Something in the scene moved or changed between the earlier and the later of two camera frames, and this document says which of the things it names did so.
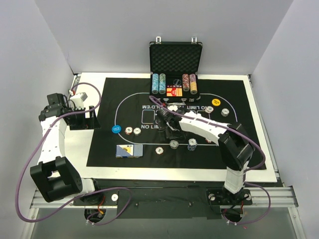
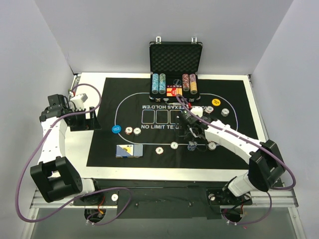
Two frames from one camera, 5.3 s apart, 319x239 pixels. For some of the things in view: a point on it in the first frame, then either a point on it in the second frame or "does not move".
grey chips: [225, 112] does not move
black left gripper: [83, 119] does not move
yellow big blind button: [216, 102] does not move
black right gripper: [166, 122] → [186, 123]
